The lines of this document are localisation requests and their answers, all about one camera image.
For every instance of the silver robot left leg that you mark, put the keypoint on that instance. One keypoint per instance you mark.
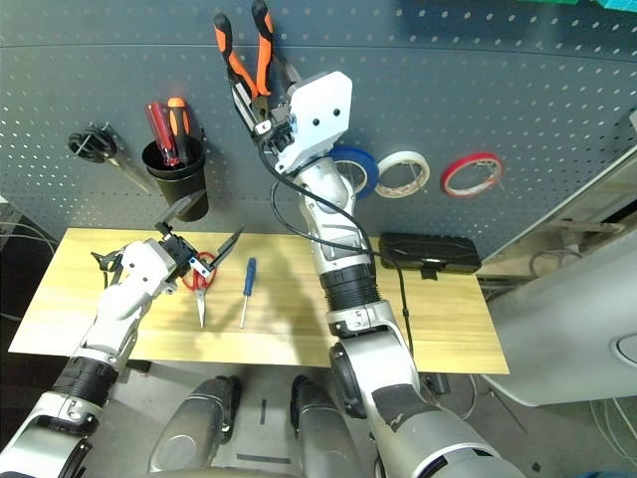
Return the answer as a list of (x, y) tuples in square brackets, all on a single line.
[(191, 428)]

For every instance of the red tape roll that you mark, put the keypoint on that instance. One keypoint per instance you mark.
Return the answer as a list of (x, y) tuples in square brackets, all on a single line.
[(475, 156)]

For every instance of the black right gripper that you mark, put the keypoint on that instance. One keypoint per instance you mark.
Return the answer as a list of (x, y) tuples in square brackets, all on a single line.
[(278, 129)]

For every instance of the white rounded machine housing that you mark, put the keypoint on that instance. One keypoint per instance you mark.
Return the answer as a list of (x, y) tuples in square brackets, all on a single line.
[(547, 323)]

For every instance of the blue tape roll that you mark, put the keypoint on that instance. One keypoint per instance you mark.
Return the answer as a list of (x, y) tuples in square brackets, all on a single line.
[(368, 167)]

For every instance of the orange black needle-nose pliers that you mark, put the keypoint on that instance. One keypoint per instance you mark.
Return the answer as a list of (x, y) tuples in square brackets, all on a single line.
[(264, 60)]

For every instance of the dark grey metal pegboard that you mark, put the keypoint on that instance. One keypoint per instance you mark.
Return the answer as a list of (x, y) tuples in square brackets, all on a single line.
[(448, 74)]

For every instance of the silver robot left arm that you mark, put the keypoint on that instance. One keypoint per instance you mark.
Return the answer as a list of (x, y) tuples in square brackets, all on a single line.
[(84, 383)]

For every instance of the white tape roll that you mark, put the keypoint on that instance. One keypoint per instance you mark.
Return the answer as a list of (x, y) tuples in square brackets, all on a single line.
[(404, 156)]

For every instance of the grey robot torso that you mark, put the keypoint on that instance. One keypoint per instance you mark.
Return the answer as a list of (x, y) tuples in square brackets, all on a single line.
[(239, 474)]

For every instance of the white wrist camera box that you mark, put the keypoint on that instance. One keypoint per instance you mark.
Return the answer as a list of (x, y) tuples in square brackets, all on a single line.
[(144, 264), (318, 119)]

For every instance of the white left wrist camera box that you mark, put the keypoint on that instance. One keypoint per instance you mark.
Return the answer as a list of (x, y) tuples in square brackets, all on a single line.
[(144, 264)]

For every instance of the black side shelf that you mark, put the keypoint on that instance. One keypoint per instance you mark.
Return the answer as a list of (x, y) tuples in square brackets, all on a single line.
[(20, 284)]

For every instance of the teal plastic crate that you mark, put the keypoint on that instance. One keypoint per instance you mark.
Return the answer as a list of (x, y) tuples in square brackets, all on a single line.
[(617, 4)]

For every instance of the black plastic cup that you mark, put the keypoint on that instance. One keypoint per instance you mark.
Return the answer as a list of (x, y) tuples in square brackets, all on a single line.
[(169, 184)]

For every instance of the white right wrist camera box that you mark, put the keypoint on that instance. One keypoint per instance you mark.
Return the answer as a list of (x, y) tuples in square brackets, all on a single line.
[(318, 119)]

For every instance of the silver robot leg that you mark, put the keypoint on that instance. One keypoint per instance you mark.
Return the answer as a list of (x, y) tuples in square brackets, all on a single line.
[(318, 433), (191, 428)]

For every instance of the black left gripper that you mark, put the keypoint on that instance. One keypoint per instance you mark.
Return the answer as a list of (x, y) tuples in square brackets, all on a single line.
[(178, 249)]

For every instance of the black plastic tool case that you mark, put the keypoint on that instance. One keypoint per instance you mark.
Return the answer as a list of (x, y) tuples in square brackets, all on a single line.
[(438, 251)]

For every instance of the silver robot right leg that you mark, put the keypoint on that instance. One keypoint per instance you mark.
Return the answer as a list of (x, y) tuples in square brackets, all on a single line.
[(318, 433)]

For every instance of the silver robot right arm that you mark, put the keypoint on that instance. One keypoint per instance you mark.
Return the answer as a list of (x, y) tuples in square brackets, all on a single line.
[(348, 289)]

